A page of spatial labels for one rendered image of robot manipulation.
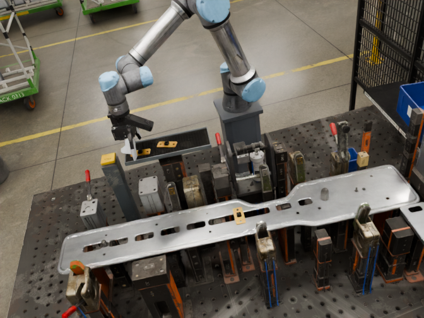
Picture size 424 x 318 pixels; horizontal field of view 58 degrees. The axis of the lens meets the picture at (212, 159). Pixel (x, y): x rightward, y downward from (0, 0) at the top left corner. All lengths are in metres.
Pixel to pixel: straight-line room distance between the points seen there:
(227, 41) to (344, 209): 0.78
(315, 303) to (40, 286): 1.21
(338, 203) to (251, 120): 0.63
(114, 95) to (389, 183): 1.10
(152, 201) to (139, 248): 0.20
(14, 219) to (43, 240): 1.44
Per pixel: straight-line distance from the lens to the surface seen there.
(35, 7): 8.42
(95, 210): 1.62
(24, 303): 1.98
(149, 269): 1.39
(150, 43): 1.58
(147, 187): 1.55
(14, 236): 3.44
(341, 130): 1.56
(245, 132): 1.92
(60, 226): 2.19
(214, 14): 1.48
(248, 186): 1.66
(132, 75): 1.48
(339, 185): 1.60
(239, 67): 1.63
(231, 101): 1.85
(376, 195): 1.58
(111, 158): 1.68
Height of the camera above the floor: 2.11
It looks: 39 degrees down
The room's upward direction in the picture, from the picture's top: 12 degrees counter-clockwise
